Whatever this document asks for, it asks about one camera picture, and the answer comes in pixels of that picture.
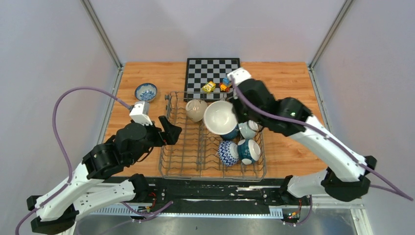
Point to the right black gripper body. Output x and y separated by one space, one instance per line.
243 115

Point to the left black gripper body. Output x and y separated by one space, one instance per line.
154 138

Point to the beige floral bowl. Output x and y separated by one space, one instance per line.
219 118

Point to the blue floral white bowl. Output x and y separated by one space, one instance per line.
146 92

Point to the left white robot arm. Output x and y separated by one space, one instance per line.
58 210

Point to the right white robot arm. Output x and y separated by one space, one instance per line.
345 177

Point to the blue orange toy truck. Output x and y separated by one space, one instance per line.
225 85

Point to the beige bowl upper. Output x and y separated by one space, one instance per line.
195 109

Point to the light blue striped bowl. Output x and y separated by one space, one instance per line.
248 129

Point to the yellow toy car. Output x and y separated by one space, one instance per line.
209 87

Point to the dark teal glazed bowl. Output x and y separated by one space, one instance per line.
231 135

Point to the blue zigzag bowl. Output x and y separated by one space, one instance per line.
227 152

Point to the teal white dotted bowl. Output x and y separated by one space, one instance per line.
249 151

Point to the black white checkerboard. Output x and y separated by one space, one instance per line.
200 71

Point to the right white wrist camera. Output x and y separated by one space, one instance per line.
238 75

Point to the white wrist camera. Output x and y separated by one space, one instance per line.
139 113
238 75

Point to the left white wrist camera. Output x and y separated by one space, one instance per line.
139 113

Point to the grey wire dish rack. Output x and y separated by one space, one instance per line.
195 155

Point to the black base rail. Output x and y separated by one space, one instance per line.
217 197

